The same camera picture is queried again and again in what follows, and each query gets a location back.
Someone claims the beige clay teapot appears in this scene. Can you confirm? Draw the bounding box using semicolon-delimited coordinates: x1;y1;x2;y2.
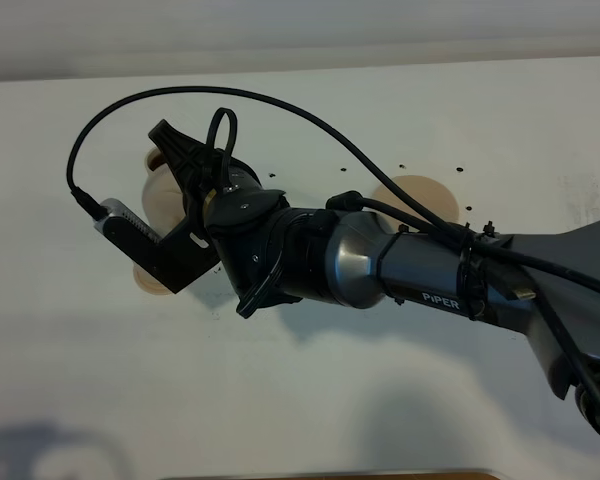
141;164;185;237

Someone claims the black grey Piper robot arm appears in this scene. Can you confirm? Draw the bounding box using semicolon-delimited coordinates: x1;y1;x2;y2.
149;122;600;435

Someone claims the near beige cup saucer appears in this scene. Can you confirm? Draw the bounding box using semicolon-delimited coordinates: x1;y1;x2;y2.
132;264;172;296

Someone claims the black camera cable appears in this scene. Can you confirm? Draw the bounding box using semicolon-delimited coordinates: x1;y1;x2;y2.
66;87;600;441

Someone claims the beige teapot saucer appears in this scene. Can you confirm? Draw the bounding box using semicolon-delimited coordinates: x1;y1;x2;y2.
371;175;460;223

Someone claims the far beige teacup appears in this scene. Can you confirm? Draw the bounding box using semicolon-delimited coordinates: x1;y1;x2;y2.
144;148;166;175

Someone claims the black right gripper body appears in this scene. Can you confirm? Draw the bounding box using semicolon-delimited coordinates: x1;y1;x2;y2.
184;157;343;303

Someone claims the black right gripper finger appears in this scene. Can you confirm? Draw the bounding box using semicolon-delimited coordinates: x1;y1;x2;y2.
148;120;205;200
236;259;302;318

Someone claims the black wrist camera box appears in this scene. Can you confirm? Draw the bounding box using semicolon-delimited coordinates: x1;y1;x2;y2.
95;198;220;293

